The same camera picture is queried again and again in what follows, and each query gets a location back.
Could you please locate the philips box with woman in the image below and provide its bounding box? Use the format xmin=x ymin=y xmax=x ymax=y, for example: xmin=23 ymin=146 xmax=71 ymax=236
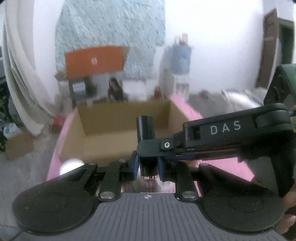
xmin=92 ymin=73 xmax=128 ymax=102

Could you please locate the grey white blanket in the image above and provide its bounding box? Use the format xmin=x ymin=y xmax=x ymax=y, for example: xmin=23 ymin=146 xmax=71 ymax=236
xmin=222 ymin=87 xmax=267 ymax=111

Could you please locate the white curtain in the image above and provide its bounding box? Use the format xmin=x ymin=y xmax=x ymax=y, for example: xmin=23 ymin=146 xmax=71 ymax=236
xmin=2 ymin=1 xmax=56 ymax=136

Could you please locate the orange cardboard box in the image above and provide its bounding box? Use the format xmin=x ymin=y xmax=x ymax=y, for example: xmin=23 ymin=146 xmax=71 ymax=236
xmin=65 ymin=46 xmax=130 ymax=79

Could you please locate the right hand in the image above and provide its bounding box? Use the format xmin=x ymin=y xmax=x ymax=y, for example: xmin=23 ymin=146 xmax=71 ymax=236
xmin=277 ymin=190 xmax=296 ymax=235

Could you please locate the brown wooden door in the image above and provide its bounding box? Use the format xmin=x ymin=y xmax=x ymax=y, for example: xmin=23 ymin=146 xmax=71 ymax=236
xmin=256 ymin=9 xmax=279 ymax=88

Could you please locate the water dispenser with bottle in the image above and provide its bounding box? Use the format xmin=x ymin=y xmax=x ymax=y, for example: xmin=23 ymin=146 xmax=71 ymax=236
xmin=163 ymin=33 xmax=192 ymax=100

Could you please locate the small brown cardboard box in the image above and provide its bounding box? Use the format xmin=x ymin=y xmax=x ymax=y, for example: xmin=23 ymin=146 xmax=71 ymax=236
xmin=5 ymin=132 xmax=34 ymax=161

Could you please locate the white round lid bottle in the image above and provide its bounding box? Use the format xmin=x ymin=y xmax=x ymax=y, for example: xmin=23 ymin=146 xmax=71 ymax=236
xmin=59 ymin=158 xmax=84 ymax=175

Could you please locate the pink checkered tablecloth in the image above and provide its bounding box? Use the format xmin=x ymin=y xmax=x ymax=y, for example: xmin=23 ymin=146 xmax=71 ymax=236
xmin=46 ymin=94 xmax=255 ymax=183

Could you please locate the black cylinder flashlight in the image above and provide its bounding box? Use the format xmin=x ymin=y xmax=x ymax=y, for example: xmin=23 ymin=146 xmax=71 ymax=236
xmin=137 ymin=115 xmax=159 ymax=179

